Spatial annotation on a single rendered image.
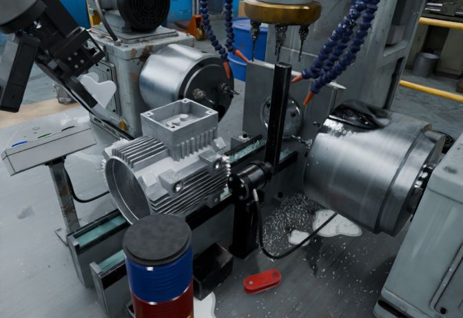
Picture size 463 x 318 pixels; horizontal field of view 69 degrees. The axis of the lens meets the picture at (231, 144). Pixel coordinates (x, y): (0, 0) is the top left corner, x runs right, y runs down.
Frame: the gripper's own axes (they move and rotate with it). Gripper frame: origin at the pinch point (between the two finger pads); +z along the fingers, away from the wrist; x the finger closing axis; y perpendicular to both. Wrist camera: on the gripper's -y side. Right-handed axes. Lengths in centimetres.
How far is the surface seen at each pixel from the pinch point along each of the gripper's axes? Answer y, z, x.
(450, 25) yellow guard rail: 215, 141, 0
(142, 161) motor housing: -1.2, 7.1, -9.6
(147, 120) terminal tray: 5.8, 6.7, -3.3
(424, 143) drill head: 32, 21, -45
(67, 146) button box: -7.6, 8.6, 12.1
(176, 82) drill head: 23.9, 21.1, 16.9
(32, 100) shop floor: 2, 136, 308
